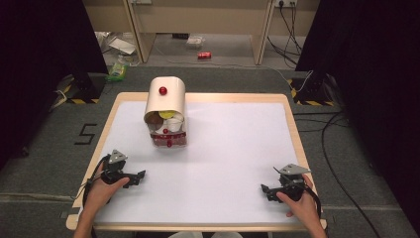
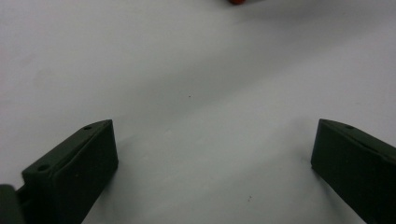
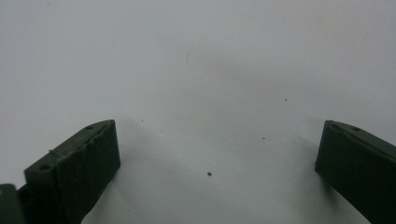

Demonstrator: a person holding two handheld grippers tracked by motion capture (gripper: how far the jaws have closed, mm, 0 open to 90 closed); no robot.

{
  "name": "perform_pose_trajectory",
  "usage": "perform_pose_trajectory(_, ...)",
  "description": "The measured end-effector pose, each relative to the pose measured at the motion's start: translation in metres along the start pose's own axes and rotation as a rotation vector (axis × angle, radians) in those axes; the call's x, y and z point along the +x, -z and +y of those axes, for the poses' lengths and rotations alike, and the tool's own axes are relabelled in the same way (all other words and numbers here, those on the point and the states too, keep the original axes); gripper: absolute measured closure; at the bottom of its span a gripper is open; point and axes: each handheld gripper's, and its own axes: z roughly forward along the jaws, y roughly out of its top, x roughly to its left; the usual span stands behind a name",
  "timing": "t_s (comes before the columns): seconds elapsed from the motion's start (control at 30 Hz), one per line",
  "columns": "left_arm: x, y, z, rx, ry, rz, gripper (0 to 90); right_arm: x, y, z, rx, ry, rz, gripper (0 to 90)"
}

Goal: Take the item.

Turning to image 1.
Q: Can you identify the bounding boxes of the white table mat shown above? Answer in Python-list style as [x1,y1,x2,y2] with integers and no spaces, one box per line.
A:
[93,100,306,225]

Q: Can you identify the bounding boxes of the black tape floor mark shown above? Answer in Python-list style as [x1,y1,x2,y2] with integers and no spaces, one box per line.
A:
[74,123,98,146]

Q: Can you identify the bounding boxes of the black floor cable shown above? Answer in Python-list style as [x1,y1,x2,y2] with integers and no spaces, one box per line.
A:
[292,111,384,238]

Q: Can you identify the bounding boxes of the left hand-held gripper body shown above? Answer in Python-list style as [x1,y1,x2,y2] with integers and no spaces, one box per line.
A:
[99,149,129,186]

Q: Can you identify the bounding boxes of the person's right hand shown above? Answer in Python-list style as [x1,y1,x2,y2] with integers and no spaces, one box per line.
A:
[275,174,321,229]

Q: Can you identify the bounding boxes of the white plastic bag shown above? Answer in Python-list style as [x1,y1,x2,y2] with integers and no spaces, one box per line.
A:
[184,35,206,51]

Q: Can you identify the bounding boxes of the person's lap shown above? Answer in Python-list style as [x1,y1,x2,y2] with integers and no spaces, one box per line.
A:
[167,230,245,238]

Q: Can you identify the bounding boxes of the black plugged cables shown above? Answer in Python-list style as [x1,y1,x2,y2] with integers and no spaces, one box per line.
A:
[266,1,304,66]

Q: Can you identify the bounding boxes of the cream roll-top box red knobs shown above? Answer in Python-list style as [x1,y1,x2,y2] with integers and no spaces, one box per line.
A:
[143,75,188,150]

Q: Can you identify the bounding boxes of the white cup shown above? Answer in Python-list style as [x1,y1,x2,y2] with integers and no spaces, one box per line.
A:
[165,117,183,133]

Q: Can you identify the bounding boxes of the crumpled white paper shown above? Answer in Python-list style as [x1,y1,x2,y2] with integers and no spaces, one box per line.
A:
[95,31,138,57]

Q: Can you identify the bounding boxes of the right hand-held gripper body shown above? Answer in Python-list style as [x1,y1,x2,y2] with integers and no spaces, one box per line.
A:
[272,163,312,202]

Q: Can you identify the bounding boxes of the right hand-held gripper cable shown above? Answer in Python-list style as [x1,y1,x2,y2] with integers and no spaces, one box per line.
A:
[304,182,323,220]

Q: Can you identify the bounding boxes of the left hand-held gripper cable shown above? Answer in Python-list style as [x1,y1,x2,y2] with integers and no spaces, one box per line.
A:
[78,154,111,207]

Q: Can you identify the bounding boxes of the green plastic packet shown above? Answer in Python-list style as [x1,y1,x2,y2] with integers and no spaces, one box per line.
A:
[105,61,129,83]

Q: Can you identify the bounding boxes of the person's left hand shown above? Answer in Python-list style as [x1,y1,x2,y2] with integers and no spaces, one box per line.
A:
[83,162,131,216]

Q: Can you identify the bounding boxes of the hand-held gripper cable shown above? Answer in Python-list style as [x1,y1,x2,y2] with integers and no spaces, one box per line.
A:
[78,154,111,207]
[304,182,323,220]

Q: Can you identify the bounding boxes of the black stand base striped tape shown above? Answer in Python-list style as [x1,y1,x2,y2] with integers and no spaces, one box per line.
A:
[62,72,107,105]
[286,70,336,107]

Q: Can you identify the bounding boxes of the brown bowl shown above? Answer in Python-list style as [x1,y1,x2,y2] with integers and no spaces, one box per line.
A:
[145,111,164,131]

